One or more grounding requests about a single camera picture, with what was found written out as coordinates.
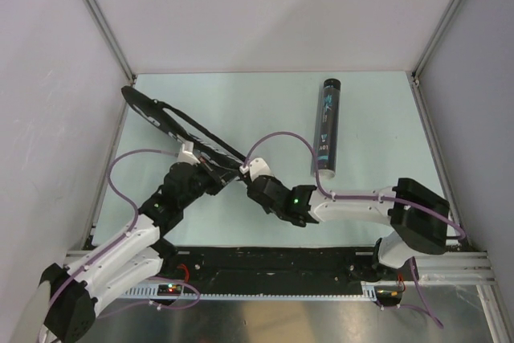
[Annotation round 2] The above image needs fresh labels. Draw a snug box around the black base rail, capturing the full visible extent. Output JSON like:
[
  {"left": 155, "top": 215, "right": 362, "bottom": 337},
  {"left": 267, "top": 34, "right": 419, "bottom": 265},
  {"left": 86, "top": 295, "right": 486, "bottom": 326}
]
[{"left": 155, "top": 247, "right": 398, "bottom": 296}]

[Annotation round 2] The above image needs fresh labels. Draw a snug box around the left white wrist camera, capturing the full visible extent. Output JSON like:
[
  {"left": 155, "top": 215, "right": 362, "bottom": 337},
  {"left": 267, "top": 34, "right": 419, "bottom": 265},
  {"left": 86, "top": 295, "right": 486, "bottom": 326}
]
[{"left": 177, "top": 141, "right": 200, "bottom": 165}]

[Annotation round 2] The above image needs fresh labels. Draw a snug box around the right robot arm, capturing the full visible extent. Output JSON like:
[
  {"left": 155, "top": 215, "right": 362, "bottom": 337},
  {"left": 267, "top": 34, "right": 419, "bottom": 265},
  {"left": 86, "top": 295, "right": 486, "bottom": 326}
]
[{"left": 247, "top": 175, "right": 449, "bottom": 280}]

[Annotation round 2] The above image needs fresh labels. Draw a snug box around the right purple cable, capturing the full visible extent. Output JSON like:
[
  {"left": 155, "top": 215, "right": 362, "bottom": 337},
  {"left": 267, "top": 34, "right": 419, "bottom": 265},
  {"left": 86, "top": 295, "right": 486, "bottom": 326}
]
[{"left": 244, "top": 132, "right": 467, "bottom": 242}]

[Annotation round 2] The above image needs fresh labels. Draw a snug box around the grey slotted cable duct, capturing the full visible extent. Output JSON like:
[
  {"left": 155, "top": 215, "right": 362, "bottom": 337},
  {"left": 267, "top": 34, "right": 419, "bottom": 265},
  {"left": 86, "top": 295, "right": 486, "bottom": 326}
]
[{"left": 120, "top": 280, "right": 402, "bottom": 302}]

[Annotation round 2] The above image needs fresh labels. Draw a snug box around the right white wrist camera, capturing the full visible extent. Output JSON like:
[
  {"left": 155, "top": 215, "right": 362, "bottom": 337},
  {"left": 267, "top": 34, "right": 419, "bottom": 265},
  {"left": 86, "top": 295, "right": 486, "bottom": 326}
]
[{"left": 239, "top": 157, "right": 274, "bottom": 182}]

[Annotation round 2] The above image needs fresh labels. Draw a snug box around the right aluminium frame post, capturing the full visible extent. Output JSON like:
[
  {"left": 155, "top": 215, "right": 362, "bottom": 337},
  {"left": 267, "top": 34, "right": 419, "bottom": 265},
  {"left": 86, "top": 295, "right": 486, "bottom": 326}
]
[{"left": 410, "top": 0, "right": 465, "bottom": 84}]

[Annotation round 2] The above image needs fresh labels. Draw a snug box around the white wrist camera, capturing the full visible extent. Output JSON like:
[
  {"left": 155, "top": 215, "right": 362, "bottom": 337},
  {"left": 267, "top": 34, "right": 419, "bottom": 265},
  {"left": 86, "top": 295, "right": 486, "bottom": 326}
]
[
  {"left": 177, "top": 141, "right": 200, "bottom": 165},
  {"left": 239, "top": 157, "right": 274, "bottom": 182}
]

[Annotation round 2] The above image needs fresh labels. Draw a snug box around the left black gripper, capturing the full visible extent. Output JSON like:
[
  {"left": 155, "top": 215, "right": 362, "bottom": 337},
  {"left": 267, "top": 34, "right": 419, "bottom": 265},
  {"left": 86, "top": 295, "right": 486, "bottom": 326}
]
[{"left": 180, "top": 157, "right": 239, "bottom": 209}]

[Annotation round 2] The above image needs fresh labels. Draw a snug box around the black shuttlecock tube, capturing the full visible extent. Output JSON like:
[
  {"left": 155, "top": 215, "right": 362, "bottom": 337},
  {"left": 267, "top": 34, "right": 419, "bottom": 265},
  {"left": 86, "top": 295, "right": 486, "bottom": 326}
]
[{"left": 314, "top": 78, "right": 341, "bottom": 179}]

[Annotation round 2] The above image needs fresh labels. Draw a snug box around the black racket cover bag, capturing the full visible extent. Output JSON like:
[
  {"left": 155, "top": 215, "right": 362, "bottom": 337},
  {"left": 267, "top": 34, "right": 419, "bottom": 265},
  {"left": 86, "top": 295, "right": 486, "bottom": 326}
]
[{"left": 121, "top": 86, "right": 250, "bottom": 184}]

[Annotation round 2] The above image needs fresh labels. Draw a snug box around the left aluminium frame post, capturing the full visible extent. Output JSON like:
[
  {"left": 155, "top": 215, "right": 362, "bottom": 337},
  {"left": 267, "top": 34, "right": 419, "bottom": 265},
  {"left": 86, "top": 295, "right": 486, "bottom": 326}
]
[{"left": 82, "top": 0, "right": 137, "bottom": 84}]

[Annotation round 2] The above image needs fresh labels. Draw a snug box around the aluminium frame post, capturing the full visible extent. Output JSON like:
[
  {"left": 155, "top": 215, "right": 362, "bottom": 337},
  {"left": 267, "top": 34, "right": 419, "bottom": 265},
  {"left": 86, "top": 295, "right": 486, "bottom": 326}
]
[
  {"left": 410, "top": 0, "right": 465, "bottom": 84},
  {"left": 82, "top": 0, "right": 137, "bottom": 84}
]

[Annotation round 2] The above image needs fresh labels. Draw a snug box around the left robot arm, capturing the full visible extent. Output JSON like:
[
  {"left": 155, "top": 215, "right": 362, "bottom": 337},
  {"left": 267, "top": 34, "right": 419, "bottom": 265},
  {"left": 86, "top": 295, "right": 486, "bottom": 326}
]
[{"left": 40, "top": 159, "right": 239, "bottom": 342}]

